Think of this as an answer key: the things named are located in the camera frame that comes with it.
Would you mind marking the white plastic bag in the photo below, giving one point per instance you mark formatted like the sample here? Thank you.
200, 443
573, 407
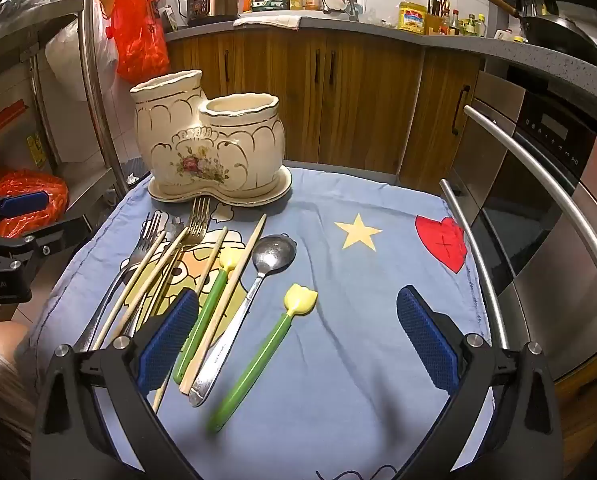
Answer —
78, 55

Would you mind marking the hanging red plastic bag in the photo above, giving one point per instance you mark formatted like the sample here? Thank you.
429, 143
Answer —
138, 25

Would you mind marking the filled red plastic bag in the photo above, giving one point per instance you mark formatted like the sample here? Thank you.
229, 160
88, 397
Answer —
28, 195

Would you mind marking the cream floral ceramic utensil holder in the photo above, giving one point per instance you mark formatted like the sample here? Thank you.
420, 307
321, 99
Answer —
238, 150

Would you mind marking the yellow cooking oil bottle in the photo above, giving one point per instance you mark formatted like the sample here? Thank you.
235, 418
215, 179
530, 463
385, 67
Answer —
412, 17

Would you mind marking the gold fork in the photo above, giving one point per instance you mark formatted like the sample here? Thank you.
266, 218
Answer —
198, 220

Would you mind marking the wooden knife block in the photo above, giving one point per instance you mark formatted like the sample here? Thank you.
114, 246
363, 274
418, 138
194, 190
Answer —
433, 20

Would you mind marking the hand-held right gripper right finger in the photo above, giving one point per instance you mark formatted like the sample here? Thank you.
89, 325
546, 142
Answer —
426, 340

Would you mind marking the electric pressure cooker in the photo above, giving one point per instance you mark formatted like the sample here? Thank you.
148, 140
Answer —
211, 2

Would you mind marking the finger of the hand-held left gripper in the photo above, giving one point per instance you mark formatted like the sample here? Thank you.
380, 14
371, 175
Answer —
53, 234
23, 203

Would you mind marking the wooden kitchen cabinet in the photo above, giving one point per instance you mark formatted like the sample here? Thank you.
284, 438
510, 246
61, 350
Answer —
368, 100

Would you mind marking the stainless steel oven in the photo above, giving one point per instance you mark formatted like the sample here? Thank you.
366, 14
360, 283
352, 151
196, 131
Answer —
543, 210

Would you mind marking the silver spoon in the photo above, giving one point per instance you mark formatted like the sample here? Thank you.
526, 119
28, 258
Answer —
276, 255

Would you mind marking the steel shelf rack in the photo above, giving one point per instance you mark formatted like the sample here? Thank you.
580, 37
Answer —
96, 85

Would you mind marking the white cloth on counter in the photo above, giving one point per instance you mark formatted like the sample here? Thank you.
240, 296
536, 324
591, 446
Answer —
268, 20

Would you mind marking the silver fork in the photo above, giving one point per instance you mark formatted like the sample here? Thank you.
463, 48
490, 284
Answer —
172, 225
148, 240

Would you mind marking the blue cartoon printed cloth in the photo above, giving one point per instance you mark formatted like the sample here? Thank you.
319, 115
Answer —
328, 335

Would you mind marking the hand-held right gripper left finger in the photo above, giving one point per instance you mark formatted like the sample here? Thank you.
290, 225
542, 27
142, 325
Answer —
171, 340

